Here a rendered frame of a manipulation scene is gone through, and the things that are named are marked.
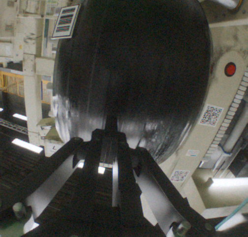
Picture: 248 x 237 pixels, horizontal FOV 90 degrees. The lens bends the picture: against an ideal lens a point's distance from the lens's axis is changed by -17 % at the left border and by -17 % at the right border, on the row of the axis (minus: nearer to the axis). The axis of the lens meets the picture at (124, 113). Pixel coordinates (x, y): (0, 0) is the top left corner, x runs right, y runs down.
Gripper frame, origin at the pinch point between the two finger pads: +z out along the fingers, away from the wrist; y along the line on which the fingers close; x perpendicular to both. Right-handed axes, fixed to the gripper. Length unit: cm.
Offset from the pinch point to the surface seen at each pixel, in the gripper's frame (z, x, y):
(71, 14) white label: 6.8, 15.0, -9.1
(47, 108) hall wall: 1092, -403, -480
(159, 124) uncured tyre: 4.7, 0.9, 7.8
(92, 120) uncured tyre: 5.0, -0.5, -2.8
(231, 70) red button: 21.6, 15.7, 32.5
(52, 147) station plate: 57, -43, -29
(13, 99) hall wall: 1157, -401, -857
